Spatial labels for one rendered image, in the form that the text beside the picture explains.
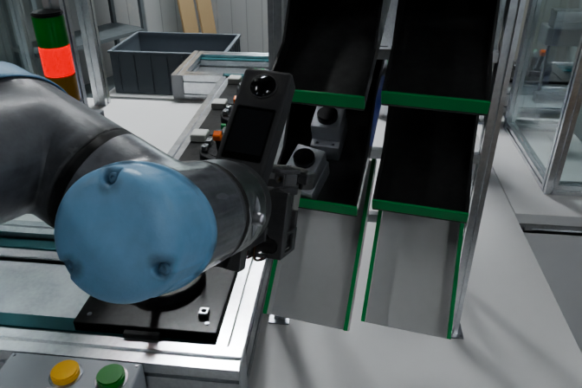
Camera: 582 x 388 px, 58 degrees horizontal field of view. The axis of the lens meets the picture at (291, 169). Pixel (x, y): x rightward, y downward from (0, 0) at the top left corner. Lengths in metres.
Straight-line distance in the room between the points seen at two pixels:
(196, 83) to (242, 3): 3.63
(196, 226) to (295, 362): 0.72
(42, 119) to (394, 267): 0.65
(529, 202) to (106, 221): 1.34
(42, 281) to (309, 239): 0.55
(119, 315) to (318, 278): 0.34
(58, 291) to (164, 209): 0.86
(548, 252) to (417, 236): 0.73
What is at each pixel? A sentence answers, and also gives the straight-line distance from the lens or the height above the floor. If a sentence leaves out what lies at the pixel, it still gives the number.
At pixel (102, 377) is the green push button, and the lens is 0.86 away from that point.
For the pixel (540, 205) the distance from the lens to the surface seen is 1.53.
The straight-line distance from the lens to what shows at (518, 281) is 1.23.
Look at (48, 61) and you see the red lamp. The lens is 0.98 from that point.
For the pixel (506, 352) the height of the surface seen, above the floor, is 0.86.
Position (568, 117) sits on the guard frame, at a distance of 1.50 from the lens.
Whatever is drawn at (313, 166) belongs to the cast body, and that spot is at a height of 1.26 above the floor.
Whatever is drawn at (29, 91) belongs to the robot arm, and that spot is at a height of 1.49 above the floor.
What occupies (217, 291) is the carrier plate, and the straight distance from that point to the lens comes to 0.96.
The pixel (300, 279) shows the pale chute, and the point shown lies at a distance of 0.87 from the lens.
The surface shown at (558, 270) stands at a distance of 1.61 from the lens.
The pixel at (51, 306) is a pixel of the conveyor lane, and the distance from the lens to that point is 1.09.
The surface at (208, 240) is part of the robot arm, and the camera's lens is 0.30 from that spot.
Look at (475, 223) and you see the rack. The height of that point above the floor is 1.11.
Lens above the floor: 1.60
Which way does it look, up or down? 28 degrees down
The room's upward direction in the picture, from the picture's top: straight up
